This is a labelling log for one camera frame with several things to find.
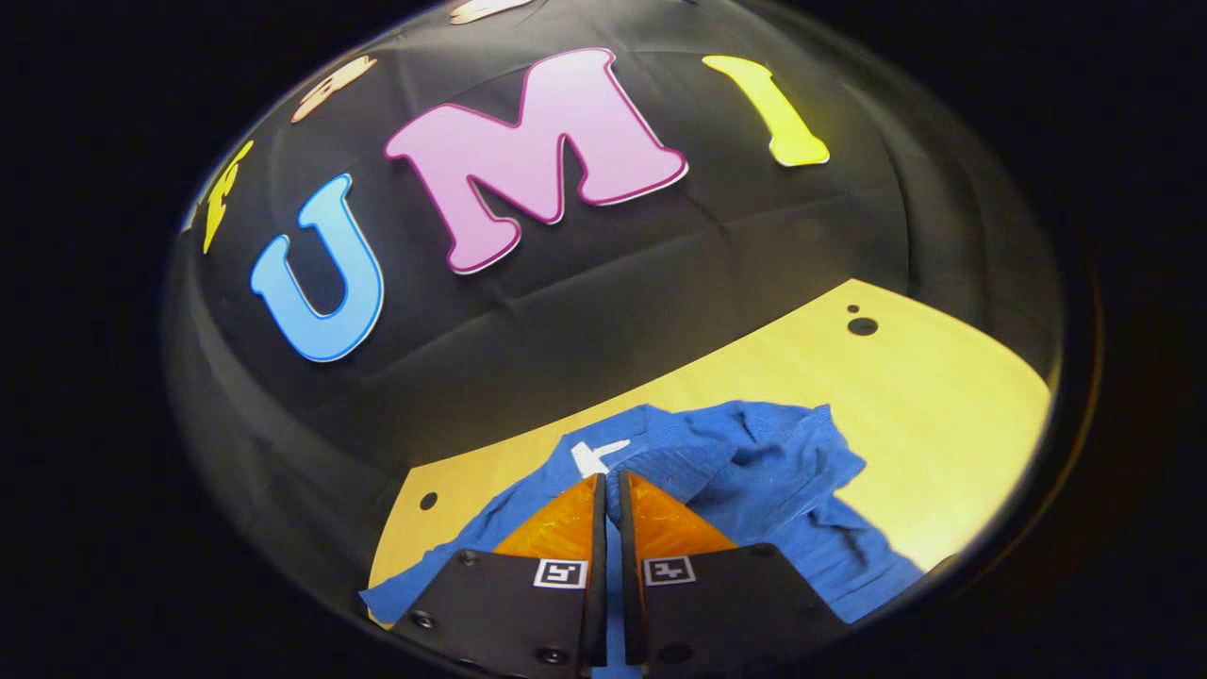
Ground blue button shirt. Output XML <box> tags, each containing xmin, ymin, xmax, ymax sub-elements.
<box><xmin>360</xmin><ymin>401</ymin><xmax>925</xmax><ymax>676</ymax></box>

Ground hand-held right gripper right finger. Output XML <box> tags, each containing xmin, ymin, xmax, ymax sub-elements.
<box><xmin>618</xmin><ymin>470</ymin><xmax>850</xmax><ymax>676</ymax></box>

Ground black backdrop cloth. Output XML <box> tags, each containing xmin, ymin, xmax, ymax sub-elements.
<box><xmin>160</xmin><ymin>0</ymin><xmax>1066</xmax><ymax>604</ymax></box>

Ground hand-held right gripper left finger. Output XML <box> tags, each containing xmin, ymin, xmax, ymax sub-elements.
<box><xmin>391</xmin><ymin>473</ymin><xmax>609</xmax><ymax>679</ymax></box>

